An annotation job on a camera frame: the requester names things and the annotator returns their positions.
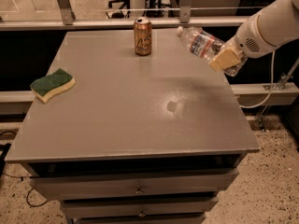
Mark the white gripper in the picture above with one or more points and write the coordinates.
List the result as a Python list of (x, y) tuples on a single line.
[(247, 45)]

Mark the upper grey drawer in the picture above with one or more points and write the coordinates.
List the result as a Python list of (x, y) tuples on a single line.
[(125, 185)]

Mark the upper drawer knob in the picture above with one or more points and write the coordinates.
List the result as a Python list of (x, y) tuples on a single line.
[(139, 191)]

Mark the lower grey drawer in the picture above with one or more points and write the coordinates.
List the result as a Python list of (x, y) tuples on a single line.
[(131, 208)]

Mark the orange soda can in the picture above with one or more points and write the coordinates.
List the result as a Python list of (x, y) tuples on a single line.
[(142, 36)]

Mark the lower drawer knob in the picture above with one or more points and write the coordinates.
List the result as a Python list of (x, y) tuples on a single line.
[(141, 214)]

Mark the clear plastic water bottle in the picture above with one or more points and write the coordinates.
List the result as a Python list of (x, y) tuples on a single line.
[(199, 43)]

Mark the black office chair base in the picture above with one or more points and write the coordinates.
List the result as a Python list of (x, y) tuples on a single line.
[(122, 12)]

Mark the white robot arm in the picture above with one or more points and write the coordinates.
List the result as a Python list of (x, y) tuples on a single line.
[(263, 33)]

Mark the metal floor bracket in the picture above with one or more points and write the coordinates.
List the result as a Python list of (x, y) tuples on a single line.
[(275, 87)]

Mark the grey drawer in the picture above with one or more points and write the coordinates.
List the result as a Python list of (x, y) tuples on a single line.
[(131, 208), (125, 185)]

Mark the green and yellow sponge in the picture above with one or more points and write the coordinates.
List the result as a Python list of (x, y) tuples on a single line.
[(51, 85)]

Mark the metal window rail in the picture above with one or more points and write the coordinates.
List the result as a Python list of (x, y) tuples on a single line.
[(120, 23)]

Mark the grey drawer cabinet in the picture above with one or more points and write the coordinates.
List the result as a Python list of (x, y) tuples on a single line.
[(136, 140)]

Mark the drawer knob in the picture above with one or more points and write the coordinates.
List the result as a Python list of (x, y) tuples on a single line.
[(139, 191), (141, 214)]

